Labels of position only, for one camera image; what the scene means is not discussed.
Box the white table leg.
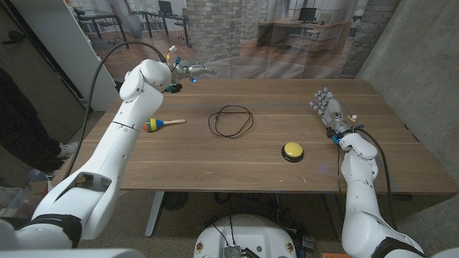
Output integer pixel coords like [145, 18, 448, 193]
[144, 191, 166, 238]

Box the printed office backdrop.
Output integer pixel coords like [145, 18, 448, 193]
[66, 0, 402, 80]

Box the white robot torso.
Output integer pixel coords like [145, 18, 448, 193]
[193, 214, 298, 258]

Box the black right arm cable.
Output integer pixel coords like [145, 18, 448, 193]
[354, 128, 398, 231]

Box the black door handle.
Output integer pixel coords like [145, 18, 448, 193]
[2, 30, 26, 46]

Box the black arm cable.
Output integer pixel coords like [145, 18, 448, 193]
[354, 128, 398, 231]
[62, 40, 168, 180]

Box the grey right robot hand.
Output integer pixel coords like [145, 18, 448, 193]
[308, 85, 354, 140]

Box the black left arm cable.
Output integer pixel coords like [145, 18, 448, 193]
[62, 40, 168, 180]

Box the colourful wooden maraca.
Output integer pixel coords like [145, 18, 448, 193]
[143, 118, 187, 133]

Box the white cabinet panel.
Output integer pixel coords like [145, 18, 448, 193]
[10, 0, 120, 112]

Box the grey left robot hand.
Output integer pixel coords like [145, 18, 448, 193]
[167, 63, 218, 85]

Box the grey table leg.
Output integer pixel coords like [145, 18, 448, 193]
[322, 193, 346, 242]

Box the black USB cable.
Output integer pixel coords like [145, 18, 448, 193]
[208, 105, 255, 140]

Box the yellow button with black base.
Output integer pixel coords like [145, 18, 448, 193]
[280, 141, 305, 163]

